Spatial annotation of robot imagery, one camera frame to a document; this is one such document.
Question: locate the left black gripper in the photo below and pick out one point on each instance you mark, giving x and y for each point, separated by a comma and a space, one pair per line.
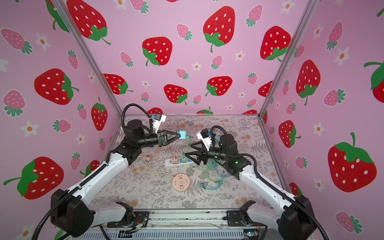
176, 136

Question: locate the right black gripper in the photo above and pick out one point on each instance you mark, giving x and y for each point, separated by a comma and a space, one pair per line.
198, 153

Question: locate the blue plug adapter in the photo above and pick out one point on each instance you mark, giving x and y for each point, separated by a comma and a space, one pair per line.
183, 135

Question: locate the green plug adapter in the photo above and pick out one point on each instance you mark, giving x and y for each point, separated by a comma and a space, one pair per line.
183, 159

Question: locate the pink plug adapter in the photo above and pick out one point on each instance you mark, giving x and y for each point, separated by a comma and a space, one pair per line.
174, 161

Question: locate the white blue power strip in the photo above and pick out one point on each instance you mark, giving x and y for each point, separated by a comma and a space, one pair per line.
168, 165

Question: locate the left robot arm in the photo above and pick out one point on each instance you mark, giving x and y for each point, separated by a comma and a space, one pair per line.
70, 208

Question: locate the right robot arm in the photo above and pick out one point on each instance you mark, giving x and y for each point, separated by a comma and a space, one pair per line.
293, 218

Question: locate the round pink power socket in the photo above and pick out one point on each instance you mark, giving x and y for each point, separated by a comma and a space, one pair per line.
181, 183

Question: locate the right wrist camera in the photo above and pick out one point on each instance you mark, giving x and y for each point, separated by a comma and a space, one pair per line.
208, 139

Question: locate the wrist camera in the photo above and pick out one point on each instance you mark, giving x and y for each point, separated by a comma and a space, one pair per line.
157, 119
208, 139

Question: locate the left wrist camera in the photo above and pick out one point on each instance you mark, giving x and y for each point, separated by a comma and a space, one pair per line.
157, 119

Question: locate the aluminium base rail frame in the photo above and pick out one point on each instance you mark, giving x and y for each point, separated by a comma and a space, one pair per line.
195, 224

